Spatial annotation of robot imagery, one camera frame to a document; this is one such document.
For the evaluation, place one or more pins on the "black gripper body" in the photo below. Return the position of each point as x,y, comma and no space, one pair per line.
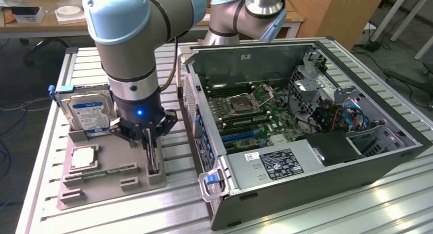
138,112

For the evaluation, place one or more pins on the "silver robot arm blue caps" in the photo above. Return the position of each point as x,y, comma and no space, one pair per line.
125,54

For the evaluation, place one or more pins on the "grey parts rack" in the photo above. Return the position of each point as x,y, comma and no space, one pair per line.
112,153

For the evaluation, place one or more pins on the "hard disk blue label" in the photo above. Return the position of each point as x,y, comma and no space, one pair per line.
88,112

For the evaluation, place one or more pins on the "silver CPU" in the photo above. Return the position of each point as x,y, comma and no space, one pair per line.
84,158

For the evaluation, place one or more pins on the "blue expansion slot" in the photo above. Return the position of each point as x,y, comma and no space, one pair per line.
239,135

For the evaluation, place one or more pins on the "RAM slot black latches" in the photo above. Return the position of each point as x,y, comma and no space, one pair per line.
229,86
232,91

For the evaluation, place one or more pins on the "RAM slot white latches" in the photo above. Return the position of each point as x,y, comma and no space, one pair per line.
231,89
228,84

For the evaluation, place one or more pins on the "CPU socket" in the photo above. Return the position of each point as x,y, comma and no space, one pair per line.
243,104

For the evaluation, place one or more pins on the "green RAM stick white label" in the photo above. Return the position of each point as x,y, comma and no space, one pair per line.
247,120

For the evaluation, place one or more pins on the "blue case release latch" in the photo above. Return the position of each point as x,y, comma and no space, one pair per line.
211,179

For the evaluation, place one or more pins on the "grey power supply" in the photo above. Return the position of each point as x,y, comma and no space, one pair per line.
244,173

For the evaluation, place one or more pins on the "green motherboard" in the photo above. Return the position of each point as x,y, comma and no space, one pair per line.
275,122

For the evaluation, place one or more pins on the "silver socket cover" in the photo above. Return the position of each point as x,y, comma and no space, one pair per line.
271,96

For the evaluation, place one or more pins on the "silver chipset heatsink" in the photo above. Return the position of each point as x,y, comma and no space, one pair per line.
280,139

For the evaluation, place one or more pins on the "silver perforated drive cage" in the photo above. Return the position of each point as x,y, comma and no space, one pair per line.
312,87

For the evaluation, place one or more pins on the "wooden desk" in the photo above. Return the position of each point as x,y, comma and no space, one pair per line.
34,26

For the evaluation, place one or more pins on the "black plastic shroud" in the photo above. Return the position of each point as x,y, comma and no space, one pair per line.
335,148

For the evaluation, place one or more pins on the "dark device on white box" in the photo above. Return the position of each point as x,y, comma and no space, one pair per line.
28,15

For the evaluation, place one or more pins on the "black open PC case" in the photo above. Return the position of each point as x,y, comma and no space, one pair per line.
304,206

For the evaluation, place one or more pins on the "grey metal disk bay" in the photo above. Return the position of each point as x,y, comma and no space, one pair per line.
372,140

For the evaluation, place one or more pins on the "wooden cabinet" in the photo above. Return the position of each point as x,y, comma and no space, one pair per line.
339,16

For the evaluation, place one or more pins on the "black power adapter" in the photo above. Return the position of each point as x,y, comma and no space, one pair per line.
372,46

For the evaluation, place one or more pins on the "black stand base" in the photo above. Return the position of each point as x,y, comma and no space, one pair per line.
412,78

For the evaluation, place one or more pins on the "white case wall sticker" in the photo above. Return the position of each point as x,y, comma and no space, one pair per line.
247,56

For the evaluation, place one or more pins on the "white table frame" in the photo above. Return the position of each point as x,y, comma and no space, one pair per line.
398,34

